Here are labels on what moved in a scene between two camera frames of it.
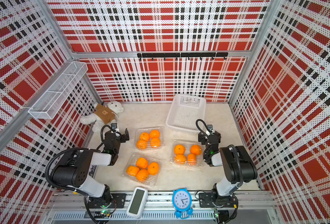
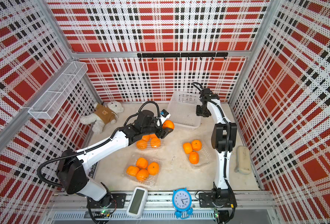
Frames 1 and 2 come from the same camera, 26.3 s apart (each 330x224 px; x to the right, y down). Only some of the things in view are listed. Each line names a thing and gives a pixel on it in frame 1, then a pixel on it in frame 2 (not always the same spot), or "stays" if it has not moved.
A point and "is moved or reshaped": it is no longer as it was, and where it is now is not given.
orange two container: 195,149 is moved or reshaped
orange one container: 179,149 to 168,124
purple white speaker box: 92,170 stays
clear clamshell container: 143,169 stays
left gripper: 123,138 to 162,132
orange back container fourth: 155,142 stays
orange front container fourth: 142,174 stays
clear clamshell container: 149,138 stays
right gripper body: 202,137 to 202,111
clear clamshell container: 187,153 is moved or reshaped
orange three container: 180,158 to 188,148
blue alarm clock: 182,200 stays
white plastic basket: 185,109 stays
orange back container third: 141,144 stays
